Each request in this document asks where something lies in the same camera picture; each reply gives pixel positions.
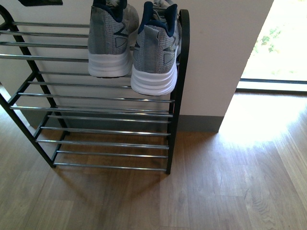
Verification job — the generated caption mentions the grey knit sneaker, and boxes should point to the grey knit sneaker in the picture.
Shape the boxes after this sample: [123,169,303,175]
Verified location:
[87,0,139,78]
[130,0,182,96]

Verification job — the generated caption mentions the black metal shoe rack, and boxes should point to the black metal shoe rack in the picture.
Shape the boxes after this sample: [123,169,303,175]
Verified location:
[0,7,190,174]

